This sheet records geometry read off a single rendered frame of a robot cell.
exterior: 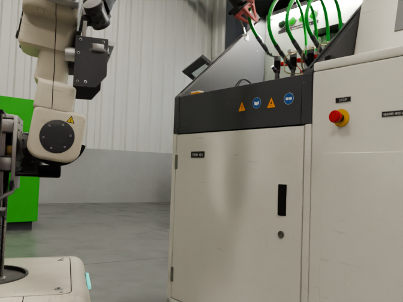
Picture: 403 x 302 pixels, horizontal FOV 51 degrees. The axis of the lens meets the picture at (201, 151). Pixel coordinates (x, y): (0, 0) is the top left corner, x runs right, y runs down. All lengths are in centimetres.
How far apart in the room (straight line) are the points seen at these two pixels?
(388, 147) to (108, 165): 721
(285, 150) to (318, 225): 26
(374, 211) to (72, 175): 704
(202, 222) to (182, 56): 767
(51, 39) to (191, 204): 80
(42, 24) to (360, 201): 110
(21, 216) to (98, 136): 388
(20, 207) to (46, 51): 319
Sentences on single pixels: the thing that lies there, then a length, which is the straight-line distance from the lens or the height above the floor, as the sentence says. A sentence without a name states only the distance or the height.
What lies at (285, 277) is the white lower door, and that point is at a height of 31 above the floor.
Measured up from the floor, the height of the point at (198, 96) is 93.
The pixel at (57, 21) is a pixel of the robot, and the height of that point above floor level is 110.
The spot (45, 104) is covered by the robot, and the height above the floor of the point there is 82.
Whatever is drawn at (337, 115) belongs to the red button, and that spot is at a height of 80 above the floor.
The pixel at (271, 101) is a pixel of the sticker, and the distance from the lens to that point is 144.
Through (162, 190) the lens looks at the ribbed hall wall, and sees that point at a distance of 864.
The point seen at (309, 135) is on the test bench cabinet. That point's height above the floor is 75.
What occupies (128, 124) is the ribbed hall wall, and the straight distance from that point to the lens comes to 834.
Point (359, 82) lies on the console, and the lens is 127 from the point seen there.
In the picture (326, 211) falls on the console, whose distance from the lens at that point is 130.
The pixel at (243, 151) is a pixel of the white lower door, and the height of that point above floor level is 71.
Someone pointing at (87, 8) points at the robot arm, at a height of 124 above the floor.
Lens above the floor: 63
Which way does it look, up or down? 3 degrees up
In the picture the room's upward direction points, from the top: 2 degrees clockwise
